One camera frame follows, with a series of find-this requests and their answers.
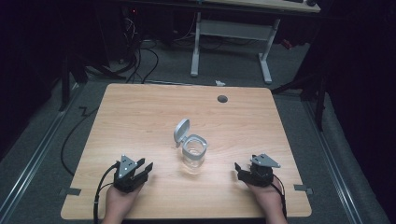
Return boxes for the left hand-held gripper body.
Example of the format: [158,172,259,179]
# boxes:
[113,154,149,193]

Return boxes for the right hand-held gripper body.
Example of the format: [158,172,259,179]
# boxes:
[237,153,281,189]

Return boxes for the glass jar with grey lid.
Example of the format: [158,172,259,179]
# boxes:
[173,118,209,175]

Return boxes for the person's right hand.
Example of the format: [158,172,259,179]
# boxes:
[245,181,289,224]

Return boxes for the person's left hand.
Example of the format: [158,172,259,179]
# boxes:
[101,182,145,224]

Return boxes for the grey tape strip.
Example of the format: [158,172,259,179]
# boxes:
[59,187,82,197]
[293,183,314,196]

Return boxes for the black stand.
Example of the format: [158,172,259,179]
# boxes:
[270,69,329,133]
[58,54,127,113]

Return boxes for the white-legged desk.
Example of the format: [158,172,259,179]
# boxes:
[189,0,322,85]

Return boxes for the dark computer tower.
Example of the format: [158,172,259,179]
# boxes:
[94,4,142,70]

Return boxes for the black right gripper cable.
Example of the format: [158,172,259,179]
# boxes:
[270,175,289,219]

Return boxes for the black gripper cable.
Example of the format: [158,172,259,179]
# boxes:
[270,175,289,219]
[92,161,121,224]

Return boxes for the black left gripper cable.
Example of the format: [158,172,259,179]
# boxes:
[92,161,121,224]

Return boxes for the black floor cable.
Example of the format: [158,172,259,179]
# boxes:
[60,105,101,177]

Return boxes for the metal floor rail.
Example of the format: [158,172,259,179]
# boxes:
[0,83,80,224]
[302,98,364,224]

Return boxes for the bundle of black cables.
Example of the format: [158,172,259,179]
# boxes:
[120,17,161,85]

